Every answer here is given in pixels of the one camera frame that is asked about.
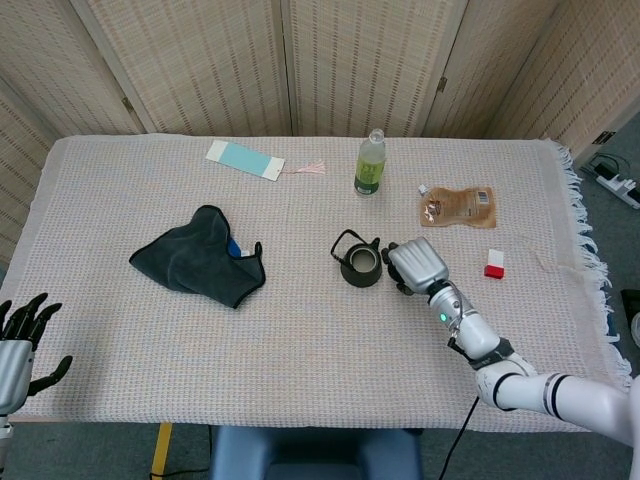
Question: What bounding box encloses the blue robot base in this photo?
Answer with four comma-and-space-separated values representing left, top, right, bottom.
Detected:
209, 425, 424, 480

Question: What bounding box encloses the red and white box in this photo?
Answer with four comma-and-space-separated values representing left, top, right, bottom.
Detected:
482, 247, 506, 280

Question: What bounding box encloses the blue white bookmark with tassel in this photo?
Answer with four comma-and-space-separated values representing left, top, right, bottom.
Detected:
204, 139, 328, 181

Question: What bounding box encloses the white power strip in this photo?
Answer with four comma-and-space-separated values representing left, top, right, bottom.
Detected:
581, 151, 640, 210

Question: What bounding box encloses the dark teal towel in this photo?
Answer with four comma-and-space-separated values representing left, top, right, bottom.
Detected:
128, 204, 268, 311

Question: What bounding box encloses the brown spout pouch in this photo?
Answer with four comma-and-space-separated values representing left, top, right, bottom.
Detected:
418, 183, 498, 230

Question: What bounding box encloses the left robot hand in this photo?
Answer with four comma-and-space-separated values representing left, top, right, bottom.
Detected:
0, 292, 75, 417

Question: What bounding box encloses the black floor object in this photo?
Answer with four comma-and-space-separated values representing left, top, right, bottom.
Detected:
619, 288, 640, 347

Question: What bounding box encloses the green label plastic bottle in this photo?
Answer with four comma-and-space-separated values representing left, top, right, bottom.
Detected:
353, 127, 389, 197

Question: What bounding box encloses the pinkish white woven tablecloth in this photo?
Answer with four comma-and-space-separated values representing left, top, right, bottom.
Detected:
0, 133, 634, 434

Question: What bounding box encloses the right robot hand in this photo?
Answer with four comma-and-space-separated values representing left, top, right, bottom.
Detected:
380, 236, 451, 298

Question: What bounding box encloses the black teapot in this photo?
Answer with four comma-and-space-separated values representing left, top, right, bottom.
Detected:
329, 228, 386, 290

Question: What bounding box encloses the woven folding screen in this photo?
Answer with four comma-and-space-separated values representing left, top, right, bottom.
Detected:
0, 0, 640, 267

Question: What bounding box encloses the black cable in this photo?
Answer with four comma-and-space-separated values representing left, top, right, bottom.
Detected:
438, 396, 480, 480

